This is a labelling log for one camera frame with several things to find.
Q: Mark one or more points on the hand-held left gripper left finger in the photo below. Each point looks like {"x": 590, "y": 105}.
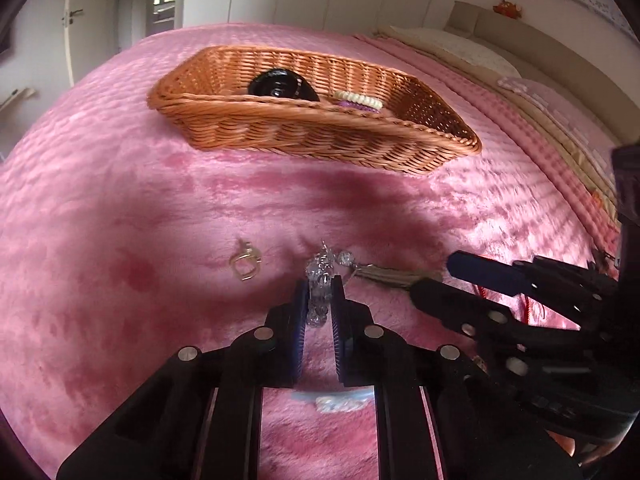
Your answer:
{"x": 301, "y": 325}

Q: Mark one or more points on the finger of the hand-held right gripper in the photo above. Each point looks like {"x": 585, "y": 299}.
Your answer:
{"x": 445, "y": 302}
{"x": 480, "y": 269}

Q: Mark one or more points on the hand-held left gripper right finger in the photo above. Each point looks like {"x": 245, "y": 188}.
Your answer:
{"x": 336, "y": 332}

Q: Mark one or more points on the brown wicker basket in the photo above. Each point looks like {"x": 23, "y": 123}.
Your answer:
{"x": 300, "y": 132}

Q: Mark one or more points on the beige tassel pendant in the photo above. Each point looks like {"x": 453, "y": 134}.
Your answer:
{"x": 395, "y": 276}

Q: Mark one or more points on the pink ribbed quilt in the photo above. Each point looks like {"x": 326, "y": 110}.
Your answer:
{"x": 510, "y": 125}

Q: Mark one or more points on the pink pillow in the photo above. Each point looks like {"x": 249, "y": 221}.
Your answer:
{"x": 555, "y": 105}

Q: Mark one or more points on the white pillow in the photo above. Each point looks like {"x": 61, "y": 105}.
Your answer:
{"x": 465, "y": 50}

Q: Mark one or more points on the pink fluffy blanket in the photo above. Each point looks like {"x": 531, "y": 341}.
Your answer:
{"x": 125, "y": 185}

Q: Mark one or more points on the beige headboard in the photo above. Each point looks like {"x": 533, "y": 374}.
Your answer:
{"x": 565, "y": 45}

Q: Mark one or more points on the black bangle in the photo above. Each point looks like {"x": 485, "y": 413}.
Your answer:
{"x": 260, "y": 82}

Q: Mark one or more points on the orange toy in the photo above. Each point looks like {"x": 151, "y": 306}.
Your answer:
{"x": 507, "y": 10}

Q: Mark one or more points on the white door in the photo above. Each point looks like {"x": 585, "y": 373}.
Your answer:
{"x": 92, "y": 15}

